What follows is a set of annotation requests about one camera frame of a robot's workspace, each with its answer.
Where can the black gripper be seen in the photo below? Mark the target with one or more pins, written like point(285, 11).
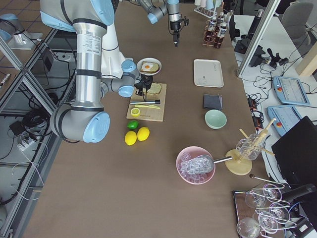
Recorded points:
point(144, 81)
point(174, 26)

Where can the bread slice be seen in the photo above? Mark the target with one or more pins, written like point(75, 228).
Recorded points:
point(154, 88)
point(154, 69)

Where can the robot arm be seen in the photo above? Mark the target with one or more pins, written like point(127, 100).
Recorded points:
point(85, 119)
point(170, 8)

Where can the cream rabbit tray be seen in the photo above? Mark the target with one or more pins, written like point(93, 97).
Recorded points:
point(208, 73)

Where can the glass rack tray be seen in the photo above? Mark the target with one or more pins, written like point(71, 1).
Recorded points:
point(242, 210)

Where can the fried egg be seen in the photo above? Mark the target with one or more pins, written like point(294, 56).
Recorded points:
point(147, 66)

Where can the white plate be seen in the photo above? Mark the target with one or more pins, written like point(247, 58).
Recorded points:
point(139, 65)

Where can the metal muddler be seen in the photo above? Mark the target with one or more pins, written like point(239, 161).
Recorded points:
point(144, 102)

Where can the yellow plastic knife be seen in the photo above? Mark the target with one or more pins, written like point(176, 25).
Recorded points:
point(147, 106)

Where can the half lemon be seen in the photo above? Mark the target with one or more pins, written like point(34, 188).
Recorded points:
point(135, 112)

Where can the tea bottle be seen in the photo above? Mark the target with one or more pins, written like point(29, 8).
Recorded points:
point(211, 26)
point(220, 19)
point(220, 35)

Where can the white cup rack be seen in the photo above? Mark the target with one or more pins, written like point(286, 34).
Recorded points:
point(207, 8)

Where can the green lime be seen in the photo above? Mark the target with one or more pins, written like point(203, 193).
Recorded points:
point(133, 124)

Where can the yellow lemon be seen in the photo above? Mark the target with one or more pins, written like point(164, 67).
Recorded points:
point(130, 138)
point(143, 133)

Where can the dark grey folded cloth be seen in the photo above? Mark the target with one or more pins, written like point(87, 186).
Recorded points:
point(212, 102)

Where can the mint green bowl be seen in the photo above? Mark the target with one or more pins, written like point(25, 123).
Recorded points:
point(215, 119)

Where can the pink bowl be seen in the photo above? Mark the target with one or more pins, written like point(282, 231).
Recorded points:
point(194, 151)

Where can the metal ice scoop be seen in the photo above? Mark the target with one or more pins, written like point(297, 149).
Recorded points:
point(201, 164)

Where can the clear plastic ice cubes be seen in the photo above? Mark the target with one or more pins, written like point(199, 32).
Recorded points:
point(197, 179)

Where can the office chair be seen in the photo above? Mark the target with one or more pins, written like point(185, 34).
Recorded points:
point(294, 22)

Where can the glass mug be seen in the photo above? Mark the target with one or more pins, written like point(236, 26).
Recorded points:
point(251, 147)

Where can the wooden mug tree stand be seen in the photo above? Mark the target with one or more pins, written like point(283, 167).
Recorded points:
point(239, 165)

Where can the blue teach pendant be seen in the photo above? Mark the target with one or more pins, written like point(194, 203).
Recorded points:
point(286, 117)
point(290, 91)

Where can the black monitor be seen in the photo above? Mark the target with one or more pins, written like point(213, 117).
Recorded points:
point(296, 153)

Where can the wine glass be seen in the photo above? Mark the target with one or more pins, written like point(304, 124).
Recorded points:
point(248, 228)
point(272, 217)
point(260, 197)

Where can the copper wire bottle rack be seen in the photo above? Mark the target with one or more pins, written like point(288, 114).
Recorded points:
point(209, 41)

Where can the aluminium frame post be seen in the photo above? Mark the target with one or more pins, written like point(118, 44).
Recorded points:
point(263, 24)

